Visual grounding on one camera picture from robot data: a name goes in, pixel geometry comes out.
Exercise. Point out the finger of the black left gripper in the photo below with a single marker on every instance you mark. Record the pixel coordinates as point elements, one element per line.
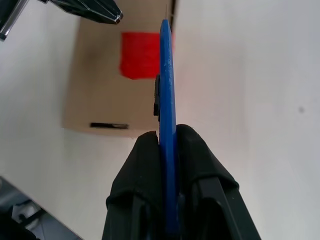
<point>110,6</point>
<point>95,15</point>

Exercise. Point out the brown cardboard box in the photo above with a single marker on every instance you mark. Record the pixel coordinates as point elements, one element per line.
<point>100,87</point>

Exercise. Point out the blue utility knife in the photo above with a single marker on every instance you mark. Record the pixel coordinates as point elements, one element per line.
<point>167,75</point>

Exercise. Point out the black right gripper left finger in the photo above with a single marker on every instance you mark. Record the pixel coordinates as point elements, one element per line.
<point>140,180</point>

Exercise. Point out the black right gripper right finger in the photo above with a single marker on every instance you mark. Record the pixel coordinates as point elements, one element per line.
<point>200,175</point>

